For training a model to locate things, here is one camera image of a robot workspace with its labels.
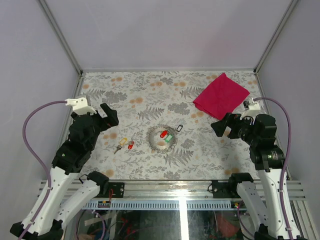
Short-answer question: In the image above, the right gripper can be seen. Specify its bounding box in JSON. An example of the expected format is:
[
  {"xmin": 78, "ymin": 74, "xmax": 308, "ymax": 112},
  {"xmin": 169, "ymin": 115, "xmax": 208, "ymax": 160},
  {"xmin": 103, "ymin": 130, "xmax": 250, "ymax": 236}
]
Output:
[{"xmin": 210, "ymin": 111, "xmax": 259, "ymax": 145}]

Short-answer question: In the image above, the metal ring key organizer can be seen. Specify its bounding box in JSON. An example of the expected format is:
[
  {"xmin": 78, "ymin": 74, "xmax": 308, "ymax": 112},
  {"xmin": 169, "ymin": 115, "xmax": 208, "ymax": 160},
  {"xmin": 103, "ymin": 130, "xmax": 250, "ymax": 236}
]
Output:
[{"xmin": 146, "ymin": 124, "xmax": 178, "ymax": 154}]

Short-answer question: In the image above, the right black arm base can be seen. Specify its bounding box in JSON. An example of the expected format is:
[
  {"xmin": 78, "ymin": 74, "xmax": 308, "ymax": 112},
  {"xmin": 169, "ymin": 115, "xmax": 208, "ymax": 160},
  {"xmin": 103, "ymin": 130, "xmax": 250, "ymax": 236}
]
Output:
[{"xmin": 207, "ymin": 172, "xmax": 254, "ymax": 199}]

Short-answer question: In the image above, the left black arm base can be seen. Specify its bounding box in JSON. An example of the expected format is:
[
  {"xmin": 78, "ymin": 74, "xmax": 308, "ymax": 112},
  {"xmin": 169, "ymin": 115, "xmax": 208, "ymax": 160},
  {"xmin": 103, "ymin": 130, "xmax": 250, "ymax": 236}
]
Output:
[{"xmin": 87, "ymin": 171, "xmax": 125, "ymax": 199}]

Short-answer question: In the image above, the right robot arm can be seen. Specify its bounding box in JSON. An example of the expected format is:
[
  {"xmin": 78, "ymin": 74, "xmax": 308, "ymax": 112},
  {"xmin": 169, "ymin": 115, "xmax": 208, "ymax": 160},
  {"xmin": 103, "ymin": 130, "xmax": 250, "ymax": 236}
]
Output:
[{"xmin": 211, "ymin": 113, "xmax": 303, "ymax": 240}]

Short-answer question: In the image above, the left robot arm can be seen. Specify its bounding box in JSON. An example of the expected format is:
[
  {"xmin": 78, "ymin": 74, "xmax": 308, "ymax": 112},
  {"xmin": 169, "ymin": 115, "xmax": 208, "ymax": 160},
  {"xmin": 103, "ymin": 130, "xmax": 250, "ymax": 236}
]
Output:
[{"xmin": 10, "ymin": 97, "xmax": 119, "ymax": 240}]

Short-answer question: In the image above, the magenta folded cloth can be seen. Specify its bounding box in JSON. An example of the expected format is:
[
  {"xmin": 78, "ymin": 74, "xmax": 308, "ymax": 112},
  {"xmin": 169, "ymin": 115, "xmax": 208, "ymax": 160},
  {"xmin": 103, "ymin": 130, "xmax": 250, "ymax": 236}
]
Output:
[{"xmin": 193, "ymin": 73, "xmax": 250, "ymax": 120}]

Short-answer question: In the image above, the green key tag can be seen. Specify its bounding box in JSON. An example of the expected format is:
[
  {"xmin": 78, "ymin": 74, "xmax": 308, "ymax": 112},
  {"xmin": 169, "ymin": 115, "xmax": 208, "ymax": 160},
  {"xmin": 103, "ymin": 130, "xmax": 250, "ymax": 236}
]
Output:
[{"xmin": 164, "ymin": 134, "xmax": 174, "ymax": 143}]

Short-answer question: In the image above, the red key tag on organizer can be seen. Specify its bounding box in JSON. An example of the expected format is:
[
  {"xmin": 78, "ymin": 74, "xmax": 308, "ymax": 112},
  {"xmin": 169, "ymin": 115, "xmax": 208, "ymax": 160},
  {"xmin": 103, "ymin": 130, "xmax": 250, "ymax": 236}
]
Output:
[{"xmin": 160, "ymin": 130, "xmax": 169, "ymax": 138}]

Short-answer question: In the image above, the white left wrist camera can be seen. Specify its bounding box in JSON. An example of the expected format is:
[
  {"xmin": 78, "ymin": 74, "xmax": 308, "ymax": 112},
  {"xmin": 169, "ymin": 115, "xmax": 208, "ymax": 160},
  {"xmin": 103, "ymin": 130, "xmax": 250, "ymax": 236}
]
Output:
[{"xmin": 65, "ymin": 95, "xmax": 97, "ymax": 116}]

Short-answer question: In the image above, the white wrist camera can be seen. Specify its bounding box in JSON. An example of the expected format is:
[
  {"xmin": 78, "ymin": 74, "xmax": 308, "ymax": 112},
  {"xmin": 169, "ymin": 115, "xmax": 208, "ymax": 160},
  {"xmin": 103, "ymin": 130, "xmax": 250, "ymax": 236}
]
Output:
[
  {"xmin": 240, "ymin": 97, "xmax": 261, "ymax": 124},
  {"xmin": 65, "ymin": 95, "xmax": 97, "ymax": 116}
]

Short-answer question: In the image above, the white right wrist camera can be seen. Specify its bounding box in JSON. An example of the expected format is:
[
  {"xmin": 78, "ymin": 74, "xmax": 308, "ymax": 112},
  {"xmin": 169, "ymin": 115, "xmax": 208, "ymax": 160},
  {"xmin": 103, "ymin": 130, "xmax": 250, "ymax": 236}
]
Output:
[{"xmin": 240, "ymin": 97, "xmax": 261, "ymax": 124}]

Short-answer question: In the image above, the aluminium front rail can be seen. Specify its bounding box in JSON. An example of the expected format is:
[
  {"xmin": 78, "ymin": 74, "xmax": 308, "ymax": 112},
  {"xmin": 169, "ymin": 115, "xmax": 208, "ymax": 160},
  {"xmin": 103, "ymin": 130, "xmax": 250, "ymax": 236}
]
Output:
[{"xmin": 37, "ymin": 178, "xmax": 307, "ymax": 211}]

